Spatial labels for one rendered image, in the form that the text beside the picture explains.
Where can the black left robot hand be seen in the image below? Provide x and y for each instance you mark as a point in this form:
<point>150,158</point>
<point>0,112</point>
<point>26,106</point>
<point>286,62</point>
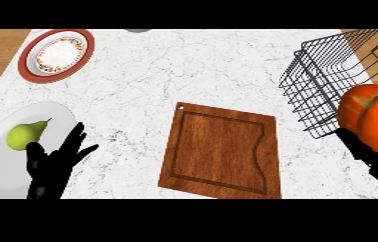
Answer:
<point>45,167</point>

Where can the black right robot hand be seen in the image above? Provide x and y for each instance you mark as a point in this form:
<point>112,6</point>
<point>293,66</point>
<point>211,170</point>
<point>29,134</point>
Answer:
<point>357,146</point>

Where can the orange squash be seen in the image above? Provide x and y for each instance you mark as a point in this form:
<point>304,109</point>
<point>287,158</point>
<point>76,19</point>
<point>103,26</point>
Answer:
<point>360,112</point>

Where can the brown wooden cutting board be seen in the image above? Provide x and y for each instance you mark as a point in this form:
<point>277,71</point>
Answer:
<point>221,151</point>

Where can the white oval plate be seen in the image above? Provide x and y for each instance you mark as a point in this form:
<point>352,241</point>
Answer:
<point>19,172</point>

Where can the green pear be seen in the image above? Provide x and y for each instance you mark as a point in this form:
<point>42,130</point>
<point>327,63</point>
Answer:
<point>23,135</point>

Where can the red rimmed plate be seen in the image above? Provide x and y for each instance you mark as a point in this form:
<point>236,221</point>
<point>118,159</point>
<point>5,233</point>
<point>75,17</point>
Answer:
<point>29,71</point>

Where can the white patterned bowl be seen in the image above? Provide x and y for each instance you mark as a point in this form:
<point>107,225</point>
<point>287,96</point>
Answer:
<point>59,55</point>

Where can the grey round object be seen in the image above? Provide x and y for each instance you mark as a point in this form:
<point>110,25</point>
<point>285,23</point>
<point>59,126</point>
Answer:
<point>137,30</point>

